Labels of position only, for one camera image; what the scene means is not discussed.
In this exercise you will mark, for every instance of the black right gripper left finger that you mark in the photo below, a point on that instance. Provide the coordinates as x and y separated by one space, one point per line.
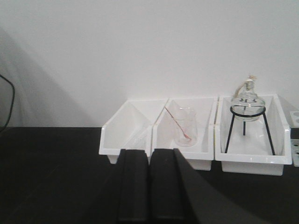
134 190

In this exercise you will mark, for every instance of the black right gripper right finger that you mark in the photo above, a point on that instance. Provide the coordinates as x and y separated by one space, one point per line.
179 195

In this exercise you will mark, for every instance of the small glass beaker in bin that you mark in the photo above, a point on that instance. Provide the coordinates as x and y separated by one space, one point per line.
186 117

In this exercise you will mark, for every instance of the left white storage bin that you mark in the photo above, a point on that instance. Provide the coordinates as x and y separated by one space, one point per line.
131 128

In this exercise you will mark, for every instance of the white storage bin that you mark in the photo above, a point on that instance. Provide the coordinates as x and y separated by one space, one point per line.
131 128
201 154
252 153

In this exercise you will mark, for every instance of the red stirring rod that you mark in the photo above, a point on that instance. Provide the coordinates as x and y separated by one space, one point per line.
181 129

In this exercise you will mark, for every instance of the middle white storage bin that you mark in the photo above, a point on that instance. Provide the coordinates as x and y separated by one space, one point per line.
201 154

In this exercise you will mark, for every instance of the right white storage bin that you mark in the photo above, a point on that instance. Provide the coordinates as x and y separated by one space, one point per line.
252 153

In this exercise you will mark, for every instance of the glass alcohol lamp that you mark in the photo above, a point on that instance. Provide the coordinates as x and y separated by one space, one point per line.
246 102

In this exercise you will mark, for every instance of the white test tube rack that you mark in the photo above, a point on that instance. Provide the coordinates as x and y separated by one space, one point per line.
294 125

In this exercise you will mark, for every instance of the black wire tripod stand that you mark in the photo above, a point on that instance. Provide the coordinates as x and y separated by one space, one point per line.
244 129

